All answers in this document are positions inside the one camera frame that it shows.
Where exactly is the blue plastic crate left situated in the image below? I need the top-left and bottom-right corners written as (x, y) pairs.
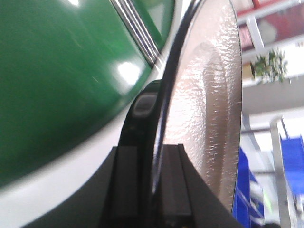
top-left (231, 135), bottom-right (304, 228)

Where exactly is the beige plate black rim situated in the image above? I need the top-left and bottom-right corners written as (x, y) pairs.
top-left (164, 0), bottom-right (242, 211)

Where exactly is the white outer conveyor rim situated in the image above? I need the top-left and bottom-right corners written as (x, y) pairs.
top-left (0, 0), bottom-right (190, 228)

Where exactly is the green potted plant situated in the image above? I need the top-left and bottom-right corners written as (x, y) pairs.
top-left (250, 48), bottom-right (288, 84)

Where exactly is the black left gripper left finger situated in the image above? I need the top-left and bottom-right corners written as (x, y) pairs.
top-left (98, 146), bottom-right (152, 228)

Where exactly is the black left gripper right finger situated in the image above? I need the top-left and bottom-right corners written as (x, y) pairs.
top-left (156, 144), bottom-right (242, 228)

